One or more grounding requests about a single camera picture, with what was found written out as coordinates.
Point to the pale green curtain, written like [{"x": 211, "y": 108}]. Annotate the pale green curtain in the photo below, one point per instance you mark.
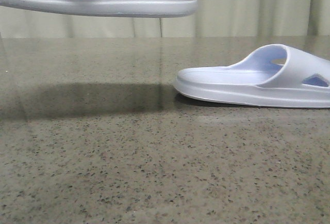
[{"x": 214, "y": 18}]

